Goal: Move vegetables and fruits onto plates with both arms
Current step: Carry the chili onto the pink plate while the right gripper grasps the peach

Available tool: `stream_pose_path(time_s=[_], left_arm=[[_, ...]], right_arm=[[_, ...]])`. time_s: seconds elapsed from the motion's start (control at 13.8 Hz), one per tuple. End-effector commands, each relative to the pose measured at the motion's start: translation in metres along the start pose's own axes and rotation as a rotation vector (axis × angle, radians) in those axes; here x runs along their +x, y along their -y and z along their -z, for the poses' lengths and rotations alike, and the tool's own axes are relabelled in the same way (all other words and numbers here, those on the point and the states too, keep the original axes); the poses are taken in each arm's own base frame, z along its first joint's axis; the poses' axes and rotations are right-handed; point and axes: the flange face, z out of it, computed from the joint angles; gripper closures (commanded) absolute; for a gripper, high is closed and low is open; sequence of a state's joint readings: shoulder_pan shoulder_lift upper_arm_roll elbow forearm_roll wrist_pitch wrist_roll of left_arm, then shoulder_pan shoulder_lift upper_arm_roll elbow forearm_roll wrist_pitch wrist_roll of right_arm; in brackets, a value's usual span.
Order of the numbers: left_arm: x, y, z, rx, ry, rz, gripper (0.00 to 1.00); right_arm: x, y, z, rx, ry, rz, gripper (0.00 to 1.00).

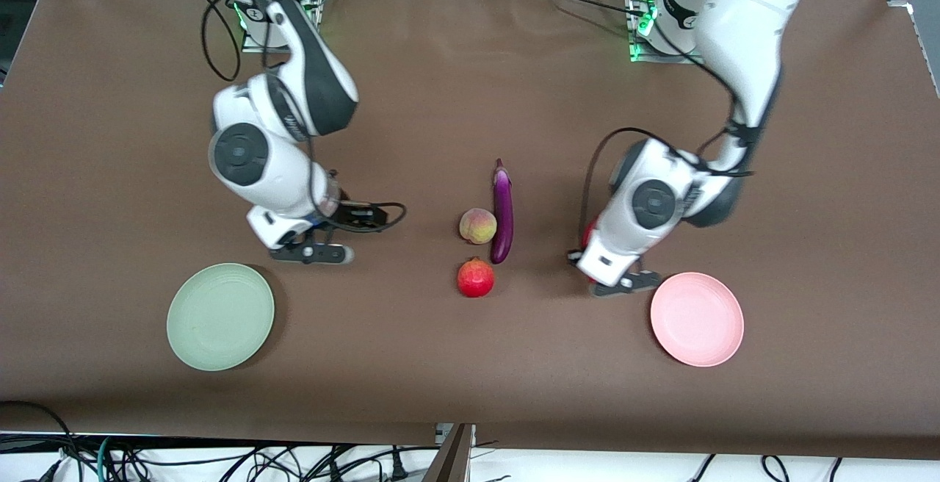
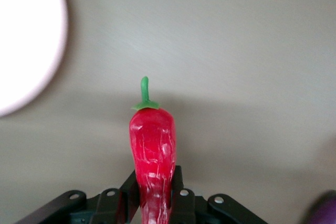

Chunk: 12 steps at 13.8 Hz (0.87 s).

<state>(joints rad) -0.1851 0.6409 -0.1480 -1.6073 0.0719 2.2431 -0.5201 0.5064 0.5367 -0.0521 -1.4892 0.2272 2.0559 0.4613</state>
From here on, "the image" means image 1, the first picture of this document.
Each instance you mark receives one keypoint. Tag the light green plate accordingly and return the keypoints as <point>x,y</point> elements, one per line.
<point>220,317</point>

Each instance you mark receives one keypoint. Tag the pink plate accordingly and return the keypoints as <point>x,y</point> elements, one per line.
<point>697,319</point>

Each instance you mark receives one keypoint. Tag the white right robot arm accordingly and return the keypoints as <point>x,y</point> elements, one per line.
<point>242,155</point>

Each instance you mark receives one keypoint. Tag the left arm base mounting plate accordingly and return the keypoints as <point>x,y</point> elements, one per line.
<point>646,58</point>

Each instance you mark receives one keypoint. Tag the brown table cover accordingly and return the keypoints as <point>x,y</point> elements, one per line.
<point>440,85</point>

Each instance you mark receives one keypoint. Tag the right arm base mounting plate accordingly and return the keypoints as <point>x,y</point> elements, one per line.
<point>248,47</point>

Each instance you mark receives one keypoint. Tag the small silver bracket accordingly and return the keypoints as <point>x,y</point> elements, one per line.
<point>443,432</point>

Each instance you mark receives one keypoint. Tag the yellow pink peach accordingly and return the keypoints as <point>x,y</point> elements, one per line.
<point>477,225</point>

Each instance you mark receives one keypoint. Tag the red chili pepper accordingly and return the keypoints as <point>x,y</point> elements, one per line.
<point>589,236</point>

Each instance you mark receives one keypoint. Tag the purple eggplant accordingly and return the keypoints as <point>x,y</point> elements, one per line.
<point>503,225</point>

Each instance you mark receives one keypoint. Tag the red pomegranate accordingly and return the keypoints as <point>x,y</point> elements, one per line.
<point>476,278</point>

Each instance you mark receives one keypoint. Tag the dark support post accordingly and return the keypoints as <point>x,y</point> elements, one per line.
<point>448,460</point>

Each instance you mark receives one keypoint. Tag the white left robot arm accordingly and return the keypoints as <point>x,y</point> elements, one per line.
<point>653,203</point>

